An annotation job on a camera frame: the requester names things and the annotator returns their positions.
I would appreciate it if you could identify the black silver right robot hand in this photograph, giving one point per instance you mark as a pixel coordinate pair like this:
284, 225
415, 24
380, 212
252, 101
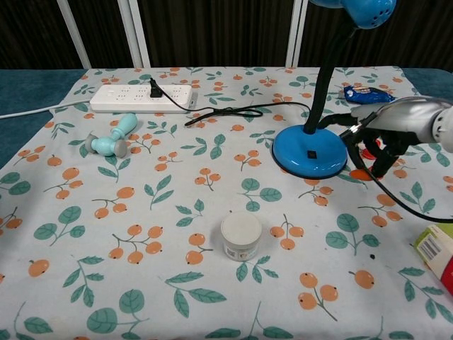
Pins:
396, 120

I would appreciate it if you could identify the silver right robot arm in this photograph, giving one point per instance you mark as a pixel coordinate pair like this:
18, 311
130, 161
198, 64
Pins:
446, 127

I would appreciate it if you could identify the blue desk lamp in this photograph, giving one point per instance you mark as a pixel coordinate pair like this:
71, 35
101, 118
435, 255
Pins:
304, 148

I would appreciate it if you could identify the blue snack packet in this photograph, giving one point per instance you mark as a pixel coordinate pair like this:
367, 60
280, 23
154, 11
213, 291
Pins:
368, 93

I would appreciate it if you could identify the small red cap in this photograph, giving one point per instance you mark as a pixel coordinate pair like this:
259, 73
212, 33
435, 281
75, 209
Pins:
366, 154

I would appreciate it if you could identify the red green food box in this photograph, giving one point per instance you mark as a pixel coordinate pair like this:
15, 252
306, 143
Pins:
439, 255

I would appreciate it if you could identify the white round jar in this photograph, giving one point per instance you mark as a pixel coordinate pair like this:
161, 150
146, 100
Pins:
241, 230

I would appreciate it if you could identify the black pleated curtain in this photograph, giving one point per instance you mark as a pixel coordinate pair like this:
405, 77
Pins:
212, 28

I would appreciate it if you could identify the floral print tablecloth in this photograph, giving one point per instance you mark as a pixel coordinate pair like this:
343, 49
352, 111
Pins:
177, 198

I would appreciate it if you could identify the white power strip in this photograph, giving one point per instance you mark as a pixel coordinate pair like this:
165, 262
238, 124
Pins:
134, 97

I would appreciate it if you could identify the light blue toy hammer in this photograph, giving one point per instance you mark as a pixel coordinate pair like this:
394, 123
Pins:
106, 144

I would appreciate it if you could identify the teal table cover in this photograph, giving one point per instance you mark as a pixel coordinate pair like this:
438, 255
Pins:
28, 88

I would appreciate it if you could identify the wide double white frame post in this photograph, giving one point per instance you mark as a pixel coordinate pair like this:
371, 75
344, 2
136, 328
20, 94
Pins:
136, 35

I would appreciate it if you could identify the thin white frame post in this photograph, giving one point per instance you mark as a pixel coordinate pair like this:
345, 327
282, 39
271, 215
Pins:
73, 35

